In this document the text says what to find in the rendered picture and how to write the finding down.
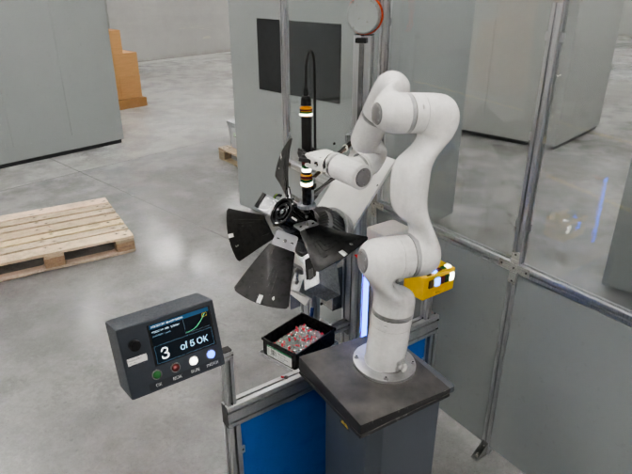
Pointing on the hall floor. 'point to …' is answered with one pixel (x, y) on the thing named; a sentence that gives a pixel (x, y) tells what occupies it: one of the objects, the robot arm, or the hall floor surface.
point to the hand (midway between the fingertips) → (307, 152)
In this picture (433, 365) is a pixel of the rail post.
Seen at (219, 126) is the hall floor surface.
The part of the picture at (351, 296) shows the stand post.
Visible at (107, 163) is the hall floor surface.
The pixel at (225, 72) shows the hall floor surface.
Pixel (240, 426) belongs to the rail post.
